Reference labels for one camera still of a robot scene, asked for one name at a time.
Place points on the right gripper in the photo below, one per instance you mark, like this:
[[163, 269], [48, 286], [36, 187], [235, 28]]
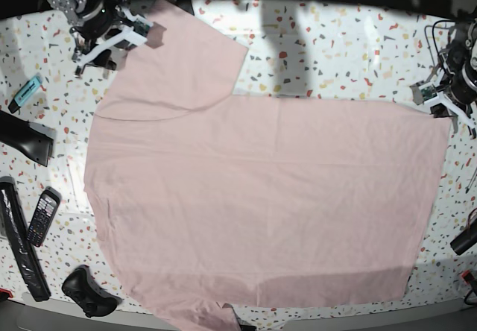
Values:
[[94, 29]]

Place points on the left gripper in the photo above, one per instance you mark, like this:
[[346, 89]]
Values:
[[459, 80]]

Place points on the pink T-shirt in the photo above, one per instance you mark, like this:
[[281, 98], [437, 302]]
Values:
[[204, 199]]

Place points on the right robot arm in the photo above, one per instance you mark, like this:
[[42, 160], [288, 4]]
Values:
[[83, 5]]

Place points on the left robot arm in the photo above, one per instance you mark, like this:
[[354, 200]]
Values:
[[462, 34]]

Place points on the light blue highlighter marker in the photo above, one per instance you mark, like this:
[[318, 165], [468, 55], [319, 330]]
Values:
[[25, 92]]

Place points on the silver pen right edge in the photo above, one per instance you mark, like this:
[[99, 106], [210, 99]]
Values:
[[471, 182]]

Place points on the black monitor stand foot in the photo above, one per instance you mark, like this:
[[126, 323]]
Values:
[[186, 5]]

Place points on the black handheld device left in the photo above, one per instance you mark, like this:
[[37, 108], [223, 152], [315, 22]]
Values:
[[18, 134]]

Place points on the terrazzo pattern table cloth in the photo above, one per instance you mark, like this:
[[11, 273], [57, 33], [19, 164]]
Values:
[[336, 51]]

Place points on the black cylindrical tool right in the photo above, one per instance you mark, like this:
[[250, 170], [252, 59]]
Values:
[[465, 240]]

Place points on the black remote control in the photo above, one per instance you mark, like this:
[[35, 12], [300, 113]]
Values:
[[43, 216]]

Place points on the small red black clip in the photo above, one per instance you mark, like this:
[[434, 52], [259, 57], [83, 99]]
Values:
[[468, 277]]

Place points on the long black bar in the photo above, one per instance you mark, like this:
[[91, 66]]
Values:
[[16, 233]]

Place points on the black game controller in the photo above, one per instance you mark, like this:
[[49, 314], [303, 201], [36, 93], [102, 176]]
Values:
[[88, 295]]

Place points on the red object bottom left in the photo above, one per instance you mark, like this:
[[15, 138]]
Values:
[[4, 295]]

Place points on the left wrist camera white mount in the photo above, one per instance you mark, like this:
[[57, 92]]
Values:
[[427, 95]]

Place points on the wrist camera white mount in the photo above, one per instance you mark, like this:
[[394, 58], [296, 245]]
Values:
[[427, 95], [132, 35]]

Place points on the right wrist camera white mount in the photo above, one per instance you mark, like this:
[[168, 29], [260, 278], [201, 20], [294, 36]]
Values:
[[132, 35]]

